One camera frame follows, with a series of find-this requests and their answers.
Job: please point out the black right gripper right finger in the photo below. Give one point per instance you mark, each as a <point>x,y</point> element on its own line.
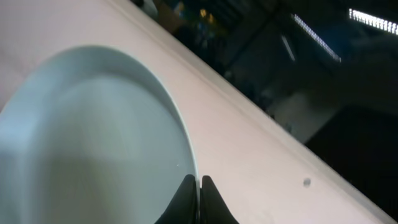
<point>213,209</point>

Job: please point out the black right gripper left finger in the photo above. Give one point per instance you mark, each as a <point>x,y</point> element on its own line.
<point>182,208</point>

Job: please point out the light blue plate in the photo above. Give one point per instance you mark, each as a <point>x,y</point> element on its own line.
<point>92,136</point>

